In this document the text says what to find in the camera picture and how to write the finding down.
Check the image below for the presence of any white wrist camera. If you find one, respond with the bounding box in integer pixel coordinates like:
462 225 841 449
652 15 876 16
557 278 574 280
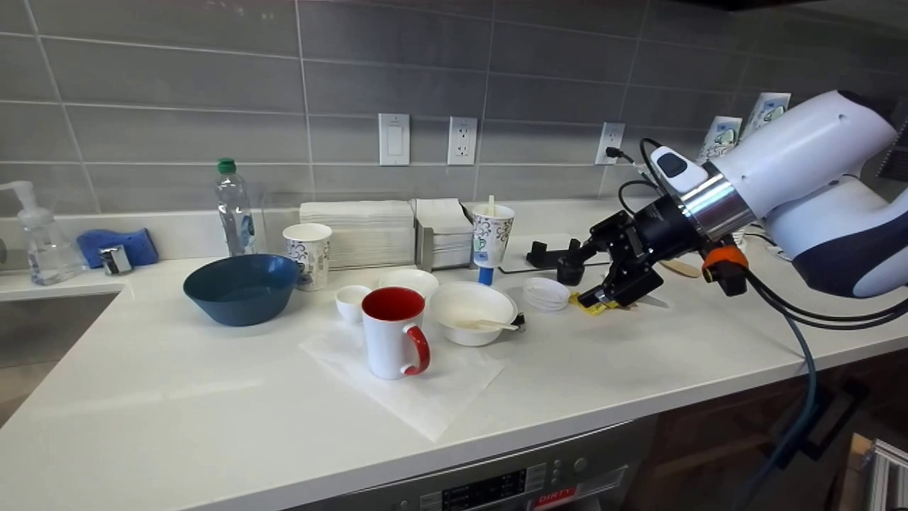
645 138 716 199

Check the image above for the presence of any clear plastic lid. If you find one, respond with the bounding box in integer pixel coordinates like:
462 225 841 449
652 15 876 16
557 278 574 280
519 273 574 314

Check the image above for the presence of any small metal tin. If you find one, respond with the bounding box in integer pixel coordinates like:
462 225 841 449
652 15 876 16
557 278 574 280
96 241 137 278

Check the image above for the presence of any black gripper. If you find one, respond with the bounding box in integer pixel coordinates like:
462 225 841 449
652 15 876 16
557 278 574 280
567 194 709 306

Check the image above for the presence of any wooden frame piece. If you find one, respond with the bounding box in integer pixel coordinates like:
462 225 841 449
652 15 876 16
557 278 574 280
834 428 908 511

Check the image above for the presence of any small white cup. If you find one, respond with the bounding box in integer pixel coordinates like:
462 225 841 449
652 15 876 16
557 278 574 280
332 285 376 323

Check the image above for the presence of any small black object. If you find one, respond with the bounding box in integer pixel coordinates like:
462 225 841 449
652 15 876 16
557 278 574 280
554 253 588 290

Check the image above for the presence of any short paper cup stack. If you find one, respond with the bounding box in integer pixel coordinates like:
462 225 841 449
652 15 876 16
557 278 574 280
701 114 746 164

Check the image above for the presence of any white wall outlet with plug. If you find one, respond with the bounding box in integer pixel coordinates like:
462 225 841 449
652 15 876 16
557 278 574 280
593 120 627 167

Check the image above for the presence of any patterned paper cup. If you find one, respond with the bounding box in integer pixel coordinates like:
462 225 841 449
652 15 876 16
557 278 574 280
282 221 335 293

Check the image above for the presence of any blue sponge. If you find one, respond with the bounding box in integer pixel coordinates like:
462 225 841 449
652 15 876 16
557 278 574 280
73 225 161 273

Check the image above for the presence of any dark blue bowl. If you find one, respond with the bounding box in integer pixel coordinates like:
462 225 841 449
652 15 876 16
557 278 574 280
183 251 306 329

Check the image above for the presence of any wooden spoon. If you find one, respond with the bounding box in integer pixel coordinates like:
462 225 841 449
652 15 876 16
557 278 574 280
662 256 703 280

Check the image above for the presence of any appliance control panel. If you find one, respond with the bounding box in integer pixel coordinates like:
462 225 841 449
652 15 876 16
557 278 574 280
282 415 665 511

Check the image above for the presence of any clear soap dispenser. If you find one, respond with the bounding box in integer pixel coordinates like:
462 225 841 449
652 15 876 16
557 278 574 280
0 180 73 290

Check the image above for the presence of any metal napkin dispenser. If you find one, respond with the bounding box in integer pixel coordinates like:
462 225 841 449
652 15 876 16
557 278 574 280
411 197 476 273

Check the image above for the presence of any white mug red inside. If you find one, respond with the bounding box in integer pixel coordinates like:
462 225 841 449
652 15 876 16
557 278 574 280
359 285 435 383

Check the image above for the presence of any clear bottle green cap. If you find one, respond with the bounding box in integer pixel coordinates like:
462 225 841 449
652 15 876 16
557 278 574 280
214 157 262 259

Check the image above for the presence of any white light switch plate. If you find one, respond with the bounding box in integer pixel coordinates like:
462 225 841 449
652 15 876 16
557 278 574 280
376 111 414 171

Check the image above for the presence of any blue cable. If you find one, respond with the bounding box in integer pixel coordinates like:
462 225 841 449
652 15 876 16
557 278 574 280
604 141 824 511

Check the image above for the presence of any large black plastic holder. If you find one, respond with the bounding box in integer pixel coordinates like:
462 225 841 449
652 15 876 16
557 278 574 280
526 235 574 273

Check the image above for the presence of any dark cabinet front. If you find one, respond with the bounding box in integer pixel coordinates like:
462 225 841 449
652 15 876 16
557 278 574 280
651 349 908 511

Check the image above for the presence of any yellow mustard sachet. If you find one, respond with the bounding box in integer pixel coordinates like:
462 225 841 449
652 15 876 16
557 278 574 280
564 290 620 322

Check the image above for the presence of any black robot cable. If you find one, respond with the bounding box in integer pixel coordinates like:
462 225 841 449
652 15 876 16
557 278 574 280
703 239 908 333

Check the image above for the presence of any white paper napkin mat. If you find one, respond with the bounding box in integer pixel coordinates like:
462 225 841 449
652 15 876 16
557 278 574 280
299 323 508 446

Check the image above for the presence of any blue capped white tube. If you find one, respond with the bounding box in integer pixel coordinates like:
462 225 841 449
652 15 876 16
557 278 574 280
474 235 503 290

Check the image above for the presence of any white bowl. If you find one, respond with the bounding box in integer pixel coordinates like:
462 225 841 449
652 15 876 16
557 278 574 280
431 278 522 349

